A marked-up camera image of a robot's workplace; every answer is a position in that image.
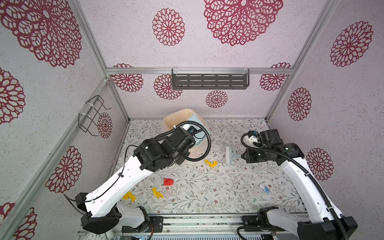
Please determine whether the black wire wall basket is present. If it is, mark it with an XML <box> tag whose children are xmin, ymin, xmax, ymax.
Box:
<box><xmin>78</xmin><ymin>95</ymin><xmax>113</xmax><ymax>139</ymax></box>

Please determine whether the light blue white brush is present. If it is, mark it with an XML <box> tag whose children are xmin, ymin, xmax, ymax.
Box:
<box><xmin>225</xmin><ymin>146</ymin><xmax>241</xmax><ymax>166</ymax></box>

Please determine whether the yellow paper scrap middle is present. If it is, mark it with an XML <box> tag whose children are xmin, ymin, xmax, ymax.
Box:
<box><xmin>152</xmin><ymin>188</ymin><xmax>164</xmax><ymax>199</ymax></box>

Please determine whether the white pink scrap near yellow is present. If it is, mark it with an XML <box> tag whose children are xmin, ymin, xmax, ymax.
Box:
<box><xmin>164</xmin><ymin>190</ymin><xmax>173</xmax><ymax>200</ymax></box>

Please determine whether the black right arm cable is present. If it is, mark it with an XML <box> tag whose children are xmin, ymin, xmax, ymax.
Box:
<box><xmin>236</xmin><ymin>131</ymin><xmax>349</xmax><ymax>240</ymax></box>

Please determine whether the dark grey wall shelf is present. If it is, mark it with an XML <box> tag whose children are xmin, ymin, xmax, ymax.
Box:
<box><xmin>171</xmin><ymin>69</ymin><xmax>250</xmax><ymax>90</ymax></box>

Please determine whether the yellow paper scrap far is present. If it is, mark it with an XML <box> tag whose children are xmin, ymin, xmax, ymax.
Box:
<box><xmin>205</xmin><ymin>160</ymin><xmax>218</xmax><ymax>168</ymax></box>

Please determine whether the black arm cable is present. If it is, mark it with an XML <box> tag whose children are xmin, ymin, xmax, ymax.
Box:
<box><xmin>236</xmin><ymin>131</ymin><xmax>349</xmax><ymax>240</ymax></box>
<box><xmin>63</xmin><ymin>120</ymin><xmax>212</xmax><ymax>215</ymax></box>

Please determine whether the yellow paper scrap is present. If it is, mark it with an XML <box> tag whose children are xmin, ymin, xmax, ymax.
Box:
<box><xmin>123</xmin><ymin>192</ymin><xmax>136</xmax><ymax>203</ymax></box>
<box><xmin>205</xmin><ymin>160</ymin><xmax>218</xmax><ymax>168</ymax></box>
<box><xmin>152</xmin><ymin>188</ymin><xmax>164</xmax><ymax>199</ymax></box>

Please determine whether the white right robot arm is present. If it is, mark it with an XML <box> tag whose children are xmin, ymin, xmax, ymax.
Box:
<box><xmin>237</xmin><ymin>129</ymin><xmax>358</xmax><ymax>240</ymax></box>

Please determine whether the blue white scrap right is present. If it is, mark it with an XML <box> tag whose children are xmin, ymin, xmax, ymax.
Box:
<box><xmin>259</xmin><ymin>184</ymin><xmax>270</xmax><ymax>194</ymax></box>

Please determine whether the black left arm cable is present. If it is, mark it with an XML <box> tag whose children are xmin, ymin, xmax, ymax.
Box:
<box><xmin>63</xmin><ymin>120</ymin><xmax>212</xmax><ymax>215</ymax></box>

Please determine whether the light blue plastic dustpan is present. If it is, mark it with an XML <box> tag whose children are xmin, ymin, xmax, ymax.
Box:
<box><xmin>187</xmin><ymin>124</ymin><xmax>206</xmax><ymax>140</ymax></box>

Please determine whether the cream bin with plastic liner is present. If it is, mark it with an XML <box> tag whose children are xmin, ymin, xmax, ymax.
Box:
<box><xmin>162</xmin><ymin>108</ymin><xmax>211</xmax><ymax>160</ymax></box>

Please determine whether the red paper scrap small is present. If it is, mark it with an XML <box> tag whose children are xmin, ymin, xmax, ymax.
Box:
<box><xmin>163</xmin><ymin>178</ymin><xmax>174</xmax><ymax>186</ymax></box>

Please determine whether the yellow paper scrap left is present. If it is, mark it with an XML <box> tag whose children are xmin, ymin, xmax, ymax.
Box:
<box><xmin>123</xmin><ymin>192</ymin><xmax>136</xmax><ymax>203</ymax></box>

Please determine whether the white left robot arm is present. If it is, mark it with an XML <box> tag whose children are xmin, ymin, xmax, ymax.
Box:
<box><xmin>73</xmin><ymin>121</ymin><xmax>212</xmax><ymax>235</ymax></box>

